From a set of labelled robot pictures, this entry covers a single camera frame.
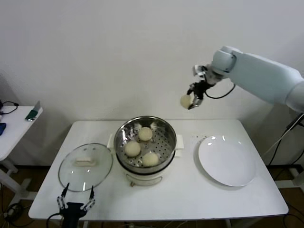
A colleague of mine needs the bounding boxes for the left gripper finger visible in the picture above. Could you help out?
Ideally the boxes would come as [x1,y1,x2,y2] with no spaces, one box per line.
[56,182,70,210]
[80,185,96,211]

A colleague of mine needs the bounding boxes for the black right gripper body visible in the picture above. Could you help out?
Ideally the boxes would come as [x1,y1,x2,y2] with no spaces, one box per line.
[189,80,212,100]

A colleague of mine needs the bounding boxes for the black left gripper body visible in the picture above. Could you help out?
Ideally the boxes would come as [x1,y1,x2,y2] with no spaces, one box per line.
[60,201,87,228]

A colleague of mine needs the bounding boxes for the white steamed baozi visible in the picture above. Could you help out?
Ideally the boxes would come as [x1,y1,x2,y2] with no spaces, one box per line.
[137,126,153,141]
[142,152,159,168]
[124,141,141,157]
[180,94,193,109]

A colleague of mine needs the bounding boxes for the glass lid with white handle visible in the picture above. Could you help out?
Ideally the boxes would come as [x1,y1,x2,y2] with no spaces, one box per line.
[58,142,114,192]

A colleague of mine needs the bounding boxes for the steel perforated steamer basket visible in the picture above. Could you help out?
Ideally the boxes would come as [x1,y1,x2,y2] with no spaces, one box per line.
[107,115,185,168]

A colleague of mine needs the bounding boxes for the white round plate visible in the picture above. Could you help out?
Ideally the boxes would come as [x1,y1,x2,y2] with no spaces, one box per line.
[197,134,257,187]

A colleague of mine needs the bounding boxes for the white side table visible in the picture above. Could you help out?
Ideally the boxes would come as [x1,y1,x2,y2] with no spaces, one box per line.
[0,105,44,200]

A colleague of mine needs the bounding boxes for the green flat tool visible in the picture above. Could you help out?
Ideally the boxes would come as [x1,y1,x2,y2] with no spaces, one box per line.
[25,101,41,122]

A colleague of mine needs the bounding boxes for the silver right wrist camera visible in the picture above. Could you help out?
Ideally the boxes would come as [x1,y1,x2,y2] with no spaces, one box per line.
[192,64,207,77]

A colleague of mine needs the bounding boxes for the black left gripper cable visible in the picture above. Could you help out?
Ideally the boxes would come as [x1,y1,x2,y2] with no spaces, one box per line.
[46,212,65,228]

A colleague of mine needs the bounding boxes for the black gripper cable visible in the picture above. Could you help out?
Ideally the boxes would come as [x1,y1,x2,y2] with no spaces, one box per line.
[204,83,236,99]
[46,212,65,228]

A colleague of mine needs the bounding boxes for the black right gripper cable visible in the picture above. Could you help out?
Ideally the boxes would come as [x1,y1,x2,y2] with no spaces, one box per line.
[204,83,236,99]

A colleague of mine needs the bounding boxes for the black floor cables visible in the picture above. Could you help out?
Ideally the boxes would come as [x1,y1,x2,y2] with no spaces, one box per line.
[0,201,33,225]

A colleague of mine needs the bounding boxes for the white hanging cable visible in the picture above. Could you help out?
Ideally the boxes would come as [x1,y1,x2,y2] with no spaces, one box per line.
[262,114,304,157]

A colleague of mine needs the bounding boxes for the black hanging cable with adapter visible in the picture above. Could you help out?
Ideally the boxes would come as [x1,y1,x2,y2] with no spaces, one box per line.
[267,113,304,166]

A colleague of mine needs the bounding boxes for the black cable on side table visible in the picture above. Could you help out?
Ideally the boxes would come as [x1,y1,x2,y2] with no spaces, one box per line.
[0,101,19,116]

